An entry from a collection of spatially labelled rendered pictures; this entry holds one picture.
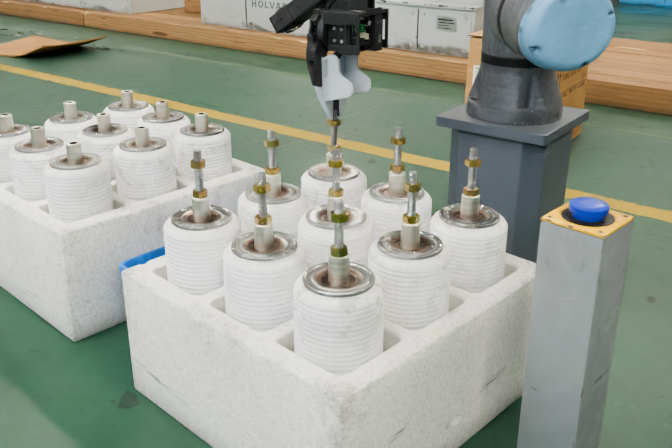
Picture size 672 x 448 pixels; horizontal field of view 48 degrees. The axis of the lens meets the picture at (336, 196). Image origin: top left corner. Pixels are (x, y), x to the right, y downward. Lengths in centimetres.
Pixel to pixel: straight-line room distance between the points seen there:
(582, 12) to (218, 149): 62
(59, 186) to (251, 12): 241
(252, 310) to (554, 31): 52
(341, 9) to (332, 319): 44
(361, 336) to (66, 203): 57
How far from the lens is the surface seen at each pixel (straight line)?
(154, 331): 98
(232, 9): 358
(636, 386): 114
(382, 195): 101
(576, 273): 81
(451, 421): 95
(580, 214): 80
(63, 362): 118
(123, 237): 120
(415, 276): 84
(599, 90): 263
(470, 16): 286
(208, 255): 92
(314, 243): 91
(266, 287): 84
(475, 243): 92
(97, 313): 122
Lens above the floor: 62
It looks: 21 degrees down
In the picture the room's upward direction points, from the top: straight up
